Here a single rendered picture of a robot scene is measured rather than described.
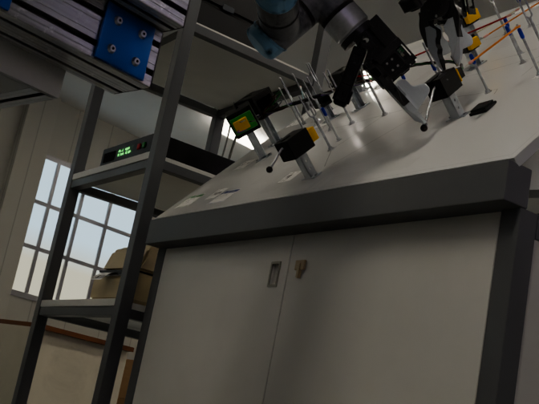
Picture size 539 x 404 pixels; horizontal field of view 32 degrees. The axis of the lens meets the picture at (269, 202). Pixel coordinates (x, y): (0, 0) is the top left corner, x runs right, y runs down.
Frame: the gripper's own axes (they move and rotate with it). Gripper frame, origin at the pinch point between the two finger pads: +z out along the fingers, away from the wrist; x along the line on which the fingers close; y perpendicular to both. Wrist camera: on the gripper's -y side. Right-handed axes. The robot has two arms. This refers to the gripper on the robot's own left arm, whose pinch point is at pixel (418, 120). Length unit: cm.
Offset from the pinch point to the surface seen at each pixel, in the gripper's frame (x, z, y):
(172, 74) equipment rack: 72, -54, -37
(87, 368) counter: 402, -25, -239
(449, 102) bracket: 6.7, 1.3, 7.1
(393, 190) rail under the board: -12.3, 6.4, -11.7
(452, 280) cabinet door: -24.2, 23.2, -13.9
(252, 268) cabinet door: 21, 0, -46
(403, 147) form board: 6.7, 2.0, -5.1
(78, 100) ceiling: 665, -227, -184
